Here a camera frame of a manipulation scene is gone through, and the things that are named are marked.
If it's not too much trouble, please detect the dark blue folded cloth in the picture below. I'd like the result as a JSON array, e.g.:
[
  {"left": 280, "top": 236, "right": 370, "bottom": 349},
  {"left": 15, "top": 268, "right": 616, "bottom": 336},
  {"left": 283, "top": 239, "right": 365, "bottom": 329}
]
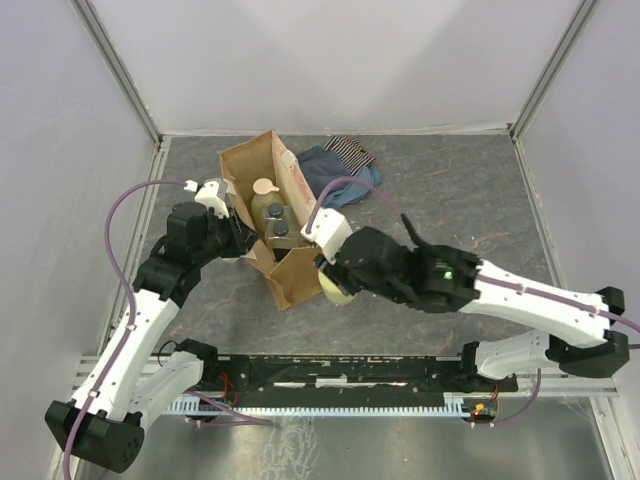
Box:
[{"left": 297, "top": 146, "right": 350, "bottom": 199}]

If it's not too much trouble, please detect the light blue folded cloth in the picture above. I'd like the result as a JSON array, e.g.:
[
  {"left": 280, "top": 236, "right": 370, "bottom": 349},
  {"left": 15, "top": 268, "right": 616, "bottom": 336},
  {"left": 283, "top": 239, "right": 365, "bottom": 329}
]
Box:
[{"left": 322, "top": 165, "right": 383, "bottom": 210}]

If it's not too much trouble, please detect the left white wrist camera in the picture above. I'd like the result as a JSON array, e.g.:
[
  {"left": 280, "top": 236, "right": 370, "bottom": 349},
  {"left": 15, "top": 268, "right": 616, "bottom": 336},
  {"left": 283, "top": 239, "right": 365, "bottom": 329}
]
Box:
[{"left": 184, "top": 178, "right": 236, "bottom": 218}]

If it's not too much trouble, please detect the clear bottle black label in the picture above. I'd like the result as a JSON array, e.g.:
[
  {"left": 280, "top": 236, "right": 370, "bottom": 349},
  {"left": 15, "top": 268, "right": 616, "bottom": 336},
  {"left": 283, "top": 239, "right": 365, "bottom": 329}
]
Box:
[{"left": 265, "top": 221, "right": 300, "bottom": 250}]

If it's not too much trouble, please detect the striped folded cloth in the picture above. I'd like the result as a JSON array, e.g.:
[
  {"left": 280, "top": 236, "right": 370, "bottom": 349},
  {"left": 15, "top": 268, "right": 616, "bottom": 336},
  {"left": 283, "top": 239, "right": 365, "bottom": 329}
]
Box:
[{"left": 323, "top": 136, "right": 375, "bottom": 175}]

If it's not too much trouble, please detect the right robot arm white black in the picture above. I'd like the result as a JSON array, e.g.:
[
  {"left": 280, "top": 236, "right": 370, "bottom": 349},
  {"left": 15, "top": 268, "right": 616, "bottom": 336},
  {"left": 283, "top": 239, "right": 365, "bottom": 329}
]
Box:
[{"left": 303, "top": 226, "right": 630, "bottom": 391}]

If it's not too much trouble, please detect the white slotted cable duct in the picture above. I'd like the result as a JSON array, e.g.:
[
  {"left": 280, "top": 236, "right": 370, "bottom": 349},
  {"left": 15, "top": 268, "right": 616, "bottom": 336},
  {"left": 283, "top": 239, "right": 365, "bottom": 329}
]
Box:
[{"left": 149, "top": 394, "right": 496, "bottom": 417}]

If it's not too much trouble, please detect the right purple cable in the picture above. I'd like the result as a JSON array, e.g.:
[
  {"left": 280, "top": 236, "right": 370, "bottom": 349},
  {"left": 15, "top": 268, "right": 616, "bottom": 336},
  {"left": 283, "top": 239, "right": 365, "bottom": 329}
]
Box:
[{"left": 305, "top": 177, "right": 640, "bottom": 429}]

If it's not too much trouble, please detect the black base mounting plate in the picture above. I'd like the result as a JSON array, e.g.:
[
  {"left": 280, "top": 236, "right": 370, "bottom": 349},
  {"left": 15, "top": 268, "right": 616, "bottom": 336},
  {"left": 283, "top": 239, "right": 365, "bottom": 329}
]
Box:
[{"left": 196, "top": 354, "right": 517, "bottom": 409}]

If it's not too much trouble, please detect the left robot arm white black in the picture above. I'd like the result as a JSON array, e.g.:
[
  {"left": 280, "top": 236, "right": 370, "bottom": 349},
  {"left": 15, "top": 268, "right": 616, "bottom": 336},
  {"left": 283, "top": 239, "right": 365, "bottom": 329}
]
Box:
[{"left": 45, "top": 202, "right": 259, "bottom": 473}]

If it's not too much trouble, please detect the green bottle with pump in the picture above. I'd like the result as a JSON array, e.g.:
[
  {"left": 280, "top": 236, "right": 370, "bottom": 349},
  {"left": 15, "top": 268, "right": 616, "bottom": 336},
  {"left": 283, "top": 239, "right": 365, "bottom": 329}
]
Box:
[{"left": 250, "top": 178, "right": 286, "bottom": 231}]

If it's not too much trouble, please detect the yellow bottle white cap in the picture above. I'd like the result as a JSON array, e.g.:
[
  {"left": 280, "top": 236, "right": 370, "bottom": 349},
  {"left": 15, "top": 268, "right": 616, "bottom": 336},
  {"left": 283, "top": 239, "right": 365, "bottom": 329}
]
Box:
[{"left": 318, "top": 271, "right": 358, "bottom": 305}]

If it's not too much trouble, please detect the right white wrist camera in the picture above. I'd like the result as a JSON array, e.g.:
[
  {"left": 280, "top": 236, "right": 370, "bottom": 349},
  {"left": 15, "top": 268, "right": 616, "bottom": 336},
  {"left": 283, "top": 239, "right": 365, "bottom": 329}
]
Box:
[{"left": 300, "top": 207, "right": 353, "bottom": 264}]

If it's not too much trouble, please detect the brown canvas bag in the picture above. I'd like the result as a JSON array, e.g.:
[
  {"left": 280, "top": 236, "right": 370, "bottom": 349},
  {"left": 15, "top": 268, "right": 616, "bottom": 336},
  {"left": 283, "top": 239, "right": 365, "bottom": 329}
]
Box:
[{"left": 220, "top": 131, "right": 321, "bottom": 310}]

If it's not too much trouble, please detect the clear bottle yellow label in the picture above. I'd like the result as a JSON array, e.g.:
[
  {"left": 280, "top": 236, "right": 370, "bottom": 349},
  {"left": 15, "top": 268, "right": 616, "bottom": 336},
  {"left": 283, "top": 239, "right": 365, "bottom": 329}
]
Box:
[{"left": 261, "top": 202, "right": 292, "bottom": 225}]

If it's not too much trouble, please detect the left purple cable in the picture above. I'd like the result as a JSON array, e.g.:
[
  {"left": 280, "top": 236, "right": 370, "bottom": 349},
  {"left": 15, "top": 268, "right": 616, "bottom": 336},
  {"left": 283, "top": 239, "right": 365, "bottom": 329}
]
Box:
[{"left": 62, "top": 179, "right": 274, "bottom": 480}]

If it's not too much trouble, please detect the purple cable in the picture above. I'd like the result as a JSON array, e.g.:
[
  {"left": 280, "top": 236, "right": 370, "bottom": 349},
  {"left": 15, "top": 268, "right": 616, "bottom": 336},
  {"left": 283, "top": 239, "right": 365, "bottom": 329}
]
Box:
[
  {"left": 305, "top": 177, "right": 640, "bottom": 429},
  {"left": 62, "top": 179, "right": 274, "bottom": 480}
]

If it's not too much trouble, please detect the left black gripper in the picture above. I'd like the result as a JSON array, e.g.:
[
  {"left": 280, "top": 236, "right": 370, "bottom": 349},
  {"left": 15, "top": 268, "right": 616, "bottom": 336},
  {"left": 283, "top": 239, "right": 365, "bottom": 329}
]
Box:
[{"left": 193, "top": 206, "right": 262, "bottom": 267}]

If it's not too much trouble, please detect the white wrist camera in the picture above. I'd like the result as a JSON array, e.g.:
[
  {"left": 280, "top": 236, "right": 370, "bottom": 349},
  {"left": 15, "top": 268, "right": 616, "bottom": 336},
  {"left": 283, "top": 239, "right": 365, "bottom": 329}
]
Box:
[
  {"left": 184, "top": 178, "right": 236, "bottom": 218},
  {"left": 300, "top": 207, "right": 353, "bottom": 264}
]

